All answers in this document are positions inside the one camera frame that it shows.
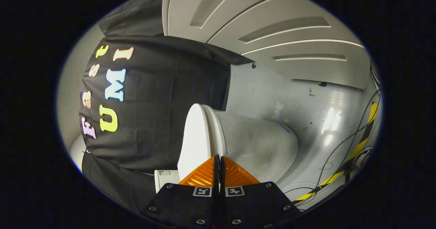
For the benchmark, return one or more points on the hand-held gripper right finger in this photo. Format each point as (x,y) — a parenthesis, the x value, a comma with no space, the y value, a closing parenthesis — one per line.
(252,207)

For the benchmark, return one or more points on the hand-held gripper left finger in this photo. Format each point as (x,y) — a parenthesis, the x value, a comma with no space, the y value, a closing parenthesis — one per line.
(190,208)

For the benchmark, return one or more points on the white toilet tank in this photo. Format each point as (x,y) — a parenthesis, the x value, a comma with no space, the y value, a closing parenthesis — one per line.
(163,181)

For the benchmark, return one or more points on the black backdrop cloth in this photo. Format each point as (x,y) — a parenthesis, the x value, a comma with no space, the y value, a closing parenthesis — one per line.
(163,103)

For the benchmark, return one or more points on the yellow black hazard tape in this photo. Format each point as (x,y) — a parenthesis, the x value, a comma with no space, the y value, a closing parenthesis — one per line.
(357,149)

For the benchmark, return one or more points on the grey panelled door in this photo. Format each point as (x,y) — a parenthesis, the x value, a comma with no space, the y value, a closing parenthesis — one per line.
(272,18)

